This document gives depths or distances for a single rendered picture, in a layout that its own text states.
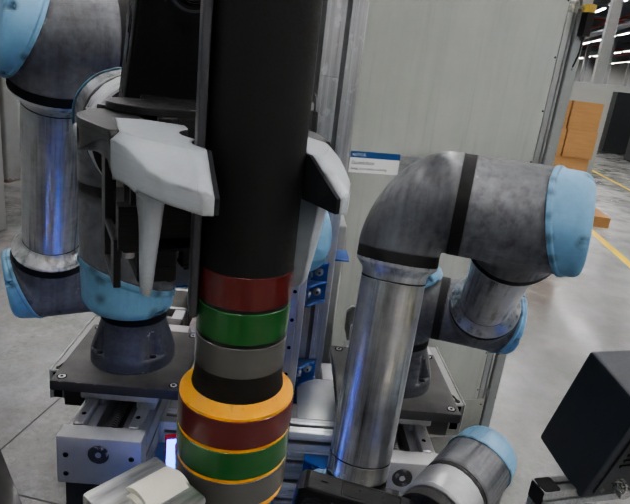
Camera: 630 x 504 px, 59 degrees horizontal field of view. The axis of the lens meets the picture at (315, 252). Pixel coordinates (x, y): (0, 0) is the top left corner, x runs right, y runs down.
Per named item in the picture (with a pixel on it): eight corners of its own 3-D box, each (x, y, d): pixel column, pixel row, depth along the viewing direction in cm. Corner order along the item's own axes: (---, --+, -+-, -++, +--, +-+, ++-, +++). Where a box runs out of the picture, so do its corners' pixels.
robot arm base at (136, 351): (106, 332, 113) (106, 287, 110) (181, 339, 114) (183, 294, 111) (78, 371, 99) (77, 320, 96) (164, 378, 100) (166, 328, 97)
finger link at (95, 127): (206, 187, 20) (187, 149, 28) (208, 137, 20) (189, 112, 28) (64, 180, 19) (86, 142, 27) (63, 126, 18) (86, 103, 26)
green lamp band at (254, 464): (227, 500, 19) (230, 471, 19) (152, 440, 22) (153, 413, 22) (309, 446, 23) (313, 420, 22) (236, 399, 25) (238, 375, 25)
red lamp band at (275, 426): (230, 469, 19) (233, 438, 19) (153, 411, 21) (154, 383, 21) (313, 418, 22) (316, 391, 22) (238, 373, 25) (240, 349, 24)
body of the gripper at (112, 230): (270, 284, 28) (207, 218, 38) (287, 107, 25) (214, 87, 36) (107, 294, 25) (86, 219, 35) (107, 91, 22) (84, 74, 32)
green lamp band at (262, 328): (239, 357, 18) (242, 323, 18) (176, 321, 20) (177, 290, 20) (306, 329, 21) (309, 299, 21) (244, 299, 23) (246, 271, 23)
